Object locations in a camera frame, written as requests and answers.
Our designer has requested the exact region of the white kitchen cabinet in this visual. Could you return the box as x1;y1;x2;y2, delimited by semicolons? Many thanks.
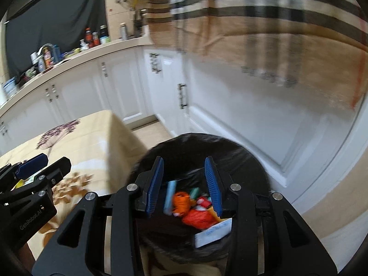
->
0;46;360;219

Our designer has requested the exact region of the blue lidded container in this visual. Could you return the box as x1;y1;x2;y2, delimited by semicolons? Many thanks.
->
3;77;18;100

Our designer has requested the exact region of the chrome faucet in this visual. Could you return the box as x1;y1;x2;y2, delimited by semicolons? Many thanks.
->
40;44;56;61

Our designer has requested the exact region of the orange plastic packet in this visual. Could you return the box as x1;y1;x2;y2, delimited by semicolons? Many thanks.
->
182;208;221;230

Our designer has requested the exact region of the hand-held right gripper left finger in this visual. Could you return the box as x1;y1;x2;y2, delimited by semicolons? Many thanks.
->
34;156;164;276

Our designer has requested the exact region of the beige plaid cloth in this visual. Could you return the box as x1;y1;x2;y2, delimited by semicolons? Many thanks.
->
145;0;367;110

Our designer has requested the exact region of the black bagged trash bin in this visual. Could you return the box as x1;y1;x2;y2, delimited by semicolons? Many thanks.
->
126;132;272;265

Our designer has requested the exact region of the blue tube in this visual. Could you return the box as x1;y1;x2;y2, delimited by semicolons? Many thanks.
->
163;181;177;216

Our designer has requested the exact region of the orange wrapper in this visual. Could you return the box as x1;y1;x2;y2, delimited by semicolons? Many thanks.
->
172;191;192;216

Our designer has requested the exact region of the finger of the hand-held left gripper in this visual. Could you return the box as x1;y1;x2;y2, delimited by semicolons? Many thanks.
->
0;154;48;192
0;157;71;207

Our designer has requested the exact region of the floral tablecloth table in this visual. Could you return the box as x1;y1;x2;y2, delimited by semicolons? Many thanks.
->
0;110;148;265

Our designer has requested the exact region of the black curtain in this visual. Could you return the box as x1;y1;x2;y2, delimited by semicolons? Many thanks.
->
4;0;109;75

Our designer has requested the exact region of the orange label detergent bottle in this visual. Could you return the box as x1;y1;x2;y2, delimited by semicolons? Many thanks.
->
43;49;54;69

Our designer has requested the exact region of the double metal cabinet handle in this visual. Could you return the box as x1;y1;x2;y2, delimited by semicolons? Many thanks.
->
149;53;163;75

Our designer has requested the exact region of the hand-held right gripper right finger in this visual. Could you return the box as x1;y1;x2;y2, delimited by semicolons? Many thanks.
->
205;156;337;276

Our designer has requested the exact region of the red white wrapper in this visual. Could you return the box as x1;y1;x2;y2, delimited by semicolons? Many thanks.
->
195;196;213;210

